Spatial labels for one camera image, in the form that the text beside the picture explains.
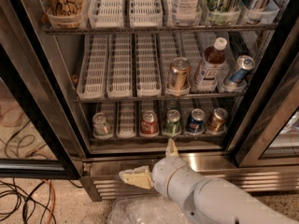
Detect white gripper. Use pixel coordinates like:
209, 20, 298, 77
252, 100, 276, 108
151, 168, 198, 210
119, 138, 207, 203

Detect red coke can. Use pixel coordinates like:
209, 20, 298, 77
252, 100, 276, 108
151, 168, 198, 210
141, 111, 158, 135

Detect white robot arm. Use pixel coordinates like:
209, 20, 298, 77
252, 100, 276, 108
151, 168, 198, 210
119, 138, 298, 224

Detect green soda can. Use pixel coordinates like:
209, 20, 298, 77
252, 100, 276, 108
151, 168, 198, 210
164, 109, 181, 135

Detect blue pepsi can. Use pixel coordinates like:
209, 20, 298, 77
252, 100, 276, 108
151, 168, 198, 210
185, 108, 206, 134

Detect rear green can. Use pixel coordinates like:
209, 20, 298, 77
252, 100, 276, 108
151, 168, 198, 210
164, 99, 179, 111

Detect white silver can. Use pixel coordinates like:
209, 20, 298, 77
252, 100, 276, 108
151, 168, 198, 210
93, 112, 111, 137

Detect brown gold can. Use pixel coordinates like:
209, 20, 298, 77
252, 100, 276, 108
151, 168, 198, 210
206, 107, 228, 133

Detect gold can middle shelf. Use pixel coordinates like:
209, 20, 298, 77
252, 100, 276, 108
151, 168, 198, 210
167, 57, 191, 91

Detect stainless steel display fridge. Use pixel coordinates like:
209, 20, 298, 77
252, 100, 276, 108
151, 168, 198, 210
10, 0, 298, 201

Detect open glass fridge door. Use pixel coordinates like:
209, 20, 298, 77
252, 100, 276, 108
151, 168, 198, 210
1, 0, 85, 180

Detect white labelled bottle top shelf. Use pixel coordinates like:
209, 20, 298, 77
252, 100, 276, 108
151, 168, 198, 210
172, 0, 200, 26

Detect green tall can top shelf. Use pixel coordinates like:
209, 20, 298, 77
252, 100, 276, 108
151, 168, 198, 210
206, 0, 241, 25

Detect tan tall can top shelf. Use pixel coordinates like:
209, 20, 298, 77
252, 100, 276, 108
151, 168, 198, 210
48, 0, 85, 28

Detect blue silver can top shelf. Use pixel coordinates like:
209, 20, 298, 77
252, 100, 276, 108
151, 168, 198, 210
242, 0, 270, 24

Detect clear plastic bag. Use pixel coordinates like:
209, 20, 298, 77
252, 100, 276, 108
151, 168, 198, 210
107, 196, 193, 224

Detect brown tea bottle white cap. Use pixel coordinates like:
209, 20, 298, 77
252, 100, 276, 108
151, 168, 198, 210
193, 37, 227, 91

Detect bottom wire shelf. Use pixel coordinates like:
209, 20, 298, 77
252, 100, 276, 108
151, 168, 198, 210
90, 133, 224, 144

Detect wire shelf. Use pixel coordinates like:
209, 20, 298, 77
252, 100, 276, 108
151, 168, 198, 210
75, 92, 245, 104
43, 23, 278, 35
90, 133, 224, 144

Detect middle wire shelf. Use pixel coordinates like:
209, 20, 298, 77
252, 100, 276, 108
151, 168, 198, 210
75, 92, 245, 104

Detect orange cable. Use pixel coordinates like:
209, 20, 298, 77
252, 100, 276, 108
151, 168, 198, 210
40, 178, 57, 224

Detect black cables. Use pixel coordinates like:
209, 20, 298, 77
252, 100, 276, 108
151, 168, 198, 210
0, 177, 57, 224

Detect top wire shelf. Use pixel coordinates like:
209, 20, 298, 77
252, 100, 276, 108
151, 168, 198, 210
43, 23, 278, 35

